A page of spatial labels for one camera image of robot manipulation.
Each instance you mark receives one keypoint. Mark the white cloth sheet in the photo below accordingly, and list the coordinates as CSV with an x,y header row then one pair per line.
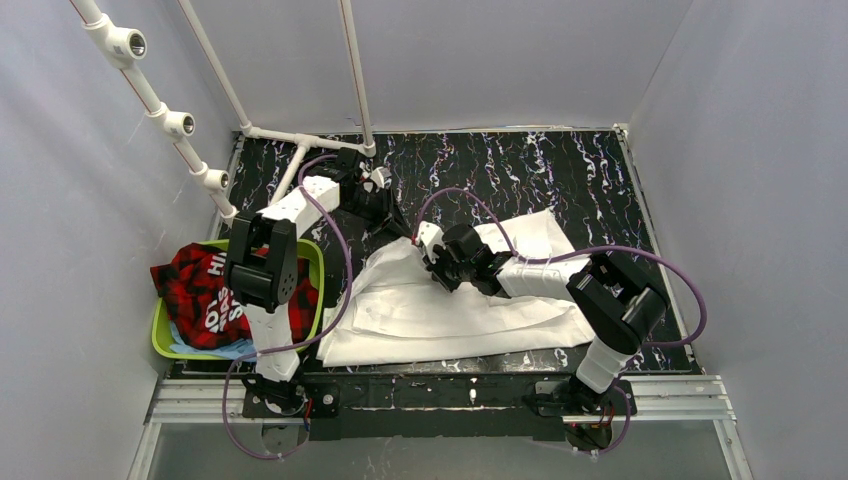
x,y
398,314

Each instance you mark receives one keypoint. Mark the green plastic basket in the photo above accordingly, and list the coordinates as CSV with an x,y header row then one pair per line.
x,y
304,309

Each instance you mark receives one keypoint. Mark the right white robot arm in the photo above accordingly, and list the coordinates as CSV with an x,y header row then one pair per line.
x,y
619,301

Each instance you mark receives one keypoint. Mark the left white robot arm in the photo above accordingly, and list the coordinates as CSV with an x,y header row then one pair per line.
x,y
261,268

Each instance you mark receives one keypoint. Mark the red black plaid cloth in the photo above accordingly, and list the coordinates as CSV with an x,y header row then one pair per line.
x,y
202,315

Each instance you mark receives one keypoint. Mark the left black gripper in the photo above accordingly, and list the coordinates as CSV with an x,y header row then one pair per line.
x,y
382,206

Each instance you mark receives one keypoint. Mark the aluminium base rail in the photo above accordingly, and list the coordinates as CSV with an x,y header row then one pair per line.
x,y
657,398

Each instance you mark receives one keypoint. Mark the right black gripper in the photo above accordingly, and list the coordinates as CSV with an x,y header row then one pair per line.
x,y
436,263

